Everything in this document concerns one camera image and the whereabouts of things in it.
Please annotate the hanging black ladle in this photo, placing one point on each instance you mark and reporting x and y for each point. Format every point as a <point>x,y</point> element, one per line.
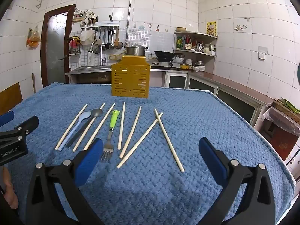
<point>108,46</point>

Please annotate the wall utensil rack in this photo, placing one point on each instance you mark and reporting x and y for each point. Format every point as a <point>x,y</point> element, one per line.
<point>100,24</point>

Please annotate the dark metal spoon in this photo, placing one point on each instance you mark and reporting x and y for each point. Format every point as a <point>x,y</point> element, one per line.
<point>96,112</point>

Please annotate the stainless steel pot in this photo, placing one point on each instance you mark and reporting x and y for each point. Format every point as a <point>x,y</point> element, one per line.
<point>134,50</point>

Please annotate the hanging steel ladle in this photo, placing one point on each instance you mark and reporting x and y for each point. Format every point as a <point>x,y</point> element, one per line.
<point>112,45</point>

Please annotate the hanging white cloth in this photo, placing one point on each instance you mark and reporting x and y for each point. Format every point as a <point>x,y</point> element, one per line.
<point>86,38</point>

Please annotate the yellow wall poster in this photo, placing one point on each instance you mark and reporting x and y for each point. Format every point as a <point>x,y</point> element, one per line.
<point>211,28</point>

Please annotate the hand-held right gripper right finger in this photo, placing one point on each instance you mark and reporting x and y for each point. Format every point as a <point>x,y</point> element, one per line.
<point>213,161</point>

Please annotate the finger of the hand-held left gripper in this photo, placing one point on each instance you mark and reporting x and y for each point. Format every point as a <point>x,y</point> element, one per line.
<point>7,117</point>
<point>28,124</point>

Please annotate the light blue plastic spoon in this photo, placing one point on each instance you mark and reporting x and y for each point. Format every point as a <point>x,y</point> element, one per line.
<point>87,115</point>

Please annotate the white electrical box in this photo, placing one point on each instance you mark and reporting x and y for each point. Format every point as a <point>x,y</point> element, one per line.
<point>79,16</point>

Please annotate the yellow perforated utensil holder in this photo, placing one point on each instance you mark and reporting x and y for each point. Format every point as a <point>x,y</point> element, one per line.
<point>130,82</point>

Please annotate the vertical metal pipe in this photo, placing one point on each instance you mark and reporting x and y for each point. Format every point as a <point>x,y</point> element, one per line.
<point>129,11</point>

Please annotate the thin wooden stick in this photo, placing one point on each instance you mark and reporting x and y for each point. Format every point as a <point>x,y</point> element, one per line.
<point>33,83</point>

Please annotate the black wok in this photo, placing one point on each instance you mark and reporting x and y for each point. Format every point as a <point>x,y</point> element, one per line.
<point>165,55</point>

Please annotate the beige bowl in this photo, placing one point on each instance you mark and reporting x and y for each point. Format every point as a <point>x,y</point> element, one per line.
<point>181,29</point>

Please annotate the dark sauce bottle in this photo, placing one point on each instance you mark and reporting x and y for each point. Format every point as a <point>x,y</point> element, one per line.
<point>187,44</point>

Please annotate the hanging red bag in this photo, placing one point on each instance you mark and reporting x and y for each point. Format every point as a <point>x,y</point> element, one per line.
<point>74,43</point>

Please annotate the hanging plastic bags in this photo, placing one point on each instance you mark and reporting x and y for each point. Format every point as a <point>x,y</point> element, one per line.
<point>34,39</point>

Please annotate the small steel kettle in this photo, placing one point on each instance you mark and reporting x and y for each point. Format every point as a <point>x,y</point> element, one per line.
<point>199,47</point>

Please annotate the stack of white bowls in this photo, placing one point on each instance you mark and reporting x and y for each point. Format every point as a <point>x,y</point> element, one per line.
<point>189,62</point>

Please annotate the yellow bowl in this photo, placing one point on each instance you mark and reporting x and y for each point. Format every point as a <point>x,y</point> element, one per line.
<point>184,67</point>

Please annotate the plastic covered red cabinet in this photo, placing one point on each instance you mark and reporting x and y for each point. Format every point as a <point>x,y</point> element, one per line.
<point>283,143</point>

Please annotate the wall stickers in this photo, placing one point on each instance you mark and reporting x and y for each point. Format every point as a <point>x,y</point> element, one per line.
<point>238,27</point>

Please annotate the blue textured blanket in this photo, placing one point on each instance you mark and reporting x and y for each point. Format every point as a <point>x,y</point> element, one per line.
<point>164,192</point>

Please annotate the green bottle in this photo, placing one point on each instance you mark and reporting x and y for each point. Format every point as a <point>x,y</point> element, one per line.
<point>179,43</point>

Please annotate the white corner shelf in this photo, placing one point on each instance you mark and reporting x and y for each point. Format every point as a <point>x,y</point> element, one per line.
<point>208,62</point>

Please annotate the wooden board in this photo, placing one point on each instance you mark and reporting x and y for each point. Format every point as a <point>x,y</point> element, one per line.
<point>10,98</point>

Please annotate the wooden chopstick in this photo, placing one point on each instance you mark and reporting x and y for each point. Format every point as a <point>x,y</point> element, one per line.
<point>136,144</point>
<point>85,133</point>
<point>99,126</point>
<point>131,131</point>
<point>170,145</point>
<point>121,126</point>
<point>71,127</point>

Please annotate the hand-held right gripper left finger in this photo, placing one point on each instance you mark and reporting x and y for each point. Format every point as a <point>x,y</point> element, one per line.
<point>90,159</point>

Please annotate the person's left hand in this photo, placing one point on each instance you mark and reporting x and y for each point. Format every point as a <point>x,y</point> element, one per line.
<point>9,189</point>

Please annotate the green vegetables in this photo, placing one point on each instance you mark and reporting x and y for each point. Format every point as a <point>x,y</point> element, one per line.
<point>290,105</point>

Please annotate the gas stove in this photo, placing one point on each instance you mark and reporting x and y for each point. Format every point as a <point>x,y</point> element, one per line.
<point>161,65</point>

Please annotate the stainless steel sink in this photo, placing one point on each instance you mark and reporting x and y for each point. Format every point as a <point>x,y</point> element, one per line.
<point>93,68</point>

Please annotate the brown framed glass door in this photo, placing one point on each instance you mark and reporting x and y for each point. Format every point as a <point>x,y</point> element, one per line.
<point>55,51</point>

